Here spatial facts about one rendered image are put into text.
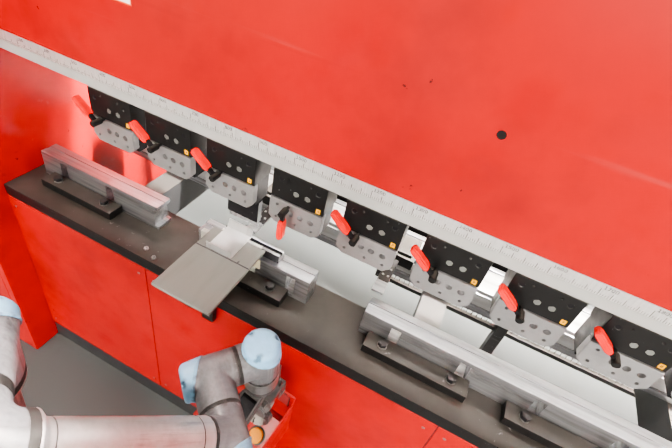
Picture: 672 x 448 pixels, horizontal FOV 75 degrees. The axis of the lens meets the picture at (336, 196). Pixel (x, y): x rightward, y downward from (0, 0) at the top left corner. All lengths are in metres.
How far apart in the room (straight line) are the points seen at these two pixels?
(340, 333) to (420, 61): 0.81
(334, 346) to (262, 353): 0.44
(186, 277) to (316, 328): 0.39
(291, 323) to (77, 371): 1.25
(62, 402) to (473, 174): 1.89
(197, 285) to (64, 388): 1.18
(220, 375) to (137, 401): 1.33
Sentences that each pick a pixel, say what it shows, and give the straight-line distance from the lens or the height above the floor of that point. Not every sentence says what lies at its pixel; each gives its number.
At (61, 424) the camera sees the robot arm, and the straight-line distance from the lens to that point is 0.71.
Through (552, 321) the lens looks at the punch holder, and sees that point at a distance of 1.10.
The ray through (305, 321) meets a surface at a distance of 1.32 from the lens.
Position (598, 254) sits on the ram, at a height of 1.44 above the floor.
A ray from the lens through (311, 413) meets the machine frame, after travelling 1.56.
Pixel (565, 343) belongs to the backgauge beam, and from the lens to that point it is 1.54.
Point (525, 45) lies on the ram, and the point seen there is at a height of 1.76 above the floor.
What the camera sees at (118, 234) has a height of 0.87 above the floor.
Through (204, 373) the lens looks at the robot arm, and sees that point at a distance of 0.90.
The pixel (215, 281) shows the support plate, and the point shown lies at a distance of 1.23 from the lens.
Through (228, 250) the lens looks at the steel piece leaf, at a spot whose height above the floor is 1.00.
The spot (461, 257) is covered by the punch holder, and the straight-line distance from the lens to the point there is 1.02.
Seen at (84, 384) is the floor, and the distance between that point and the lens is 2.29.
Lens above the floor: 1.95
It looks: 38 degrees down
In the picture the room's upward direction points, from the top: 13 degrees clockwise
